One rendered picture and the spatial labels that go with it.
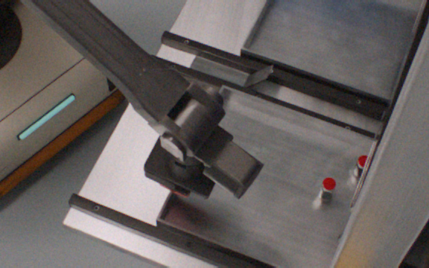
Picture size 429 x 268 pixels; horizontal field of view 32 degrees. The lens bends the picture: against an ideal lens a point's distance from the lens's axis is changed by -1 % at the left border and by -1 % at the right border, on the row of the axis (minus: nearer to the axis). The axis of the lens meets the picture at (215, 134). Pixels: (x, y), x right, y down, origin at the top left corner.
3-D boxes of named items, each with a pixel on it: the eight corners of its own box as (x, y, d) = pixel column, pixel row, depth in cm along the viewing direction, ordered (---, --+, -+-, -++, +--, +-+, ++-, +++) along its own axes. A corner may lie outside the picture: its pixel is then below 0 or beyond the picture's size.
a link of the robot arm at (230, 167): (202, 80, 94) (159, 133, 91) (278, 134, 92) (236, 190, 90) (202, 110, 105) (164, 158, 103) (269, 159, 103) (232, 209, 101)
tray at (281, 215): (417, 166, 122) (422, 155, 119) (369, 312, 110) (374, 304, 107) (222, 96, 128) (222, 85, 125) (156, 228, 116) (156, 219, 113)
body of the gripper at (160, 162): (206, 202, 108) (214, 182, 101) (141, 172, 108) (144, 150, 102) (224, 164, 111) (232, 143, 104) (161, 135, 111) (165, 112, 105)
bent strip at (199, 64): (270, 84, 129) (273, 65, 124) (264, 98, 128) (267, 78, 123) (195, 56, 132) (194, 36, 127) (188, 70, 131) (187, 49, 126)
